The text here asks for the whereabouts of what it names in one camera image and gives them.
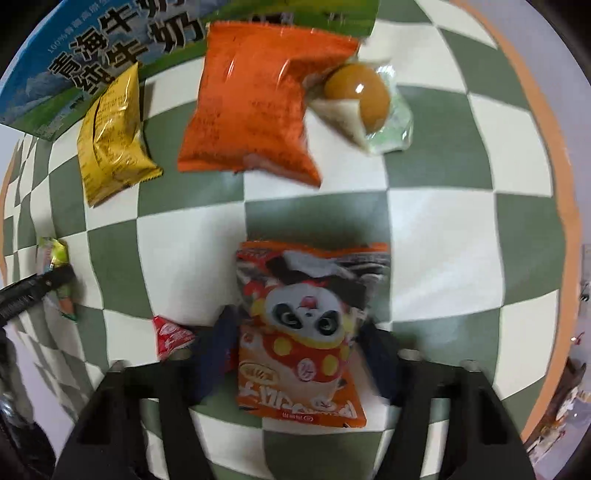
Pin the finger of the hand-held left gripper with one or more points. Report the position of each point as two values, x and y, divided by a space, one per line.
32 290

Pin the cardboard box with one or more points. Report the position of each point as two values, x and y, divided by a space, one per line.
115 55

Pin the clutter of small items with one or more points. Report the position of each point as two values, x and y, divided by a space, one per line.
561 406

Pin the colourful candy packet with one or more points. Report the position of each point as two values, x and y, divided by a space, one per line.
55 251

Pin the clear packet with brown egg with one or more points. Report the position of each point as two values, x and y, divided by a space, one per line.
360 94

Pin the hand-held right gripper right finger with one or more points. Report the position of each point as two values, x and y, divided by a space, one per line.
381 360

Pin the green white checkered mat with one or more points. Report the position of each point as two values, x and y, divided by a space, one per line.
438 230

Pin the small red snack packet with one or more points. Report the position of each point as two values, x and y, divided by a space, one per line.
171 339

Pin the yellow crinkled snack packet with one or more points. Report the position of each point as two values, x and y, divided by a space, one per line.
113 138

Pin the orange panda snack packet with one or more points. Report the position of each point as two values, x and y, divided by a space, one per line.
304 323

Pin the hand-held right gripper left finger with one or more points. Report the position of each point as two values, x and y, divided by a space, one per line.
217 355

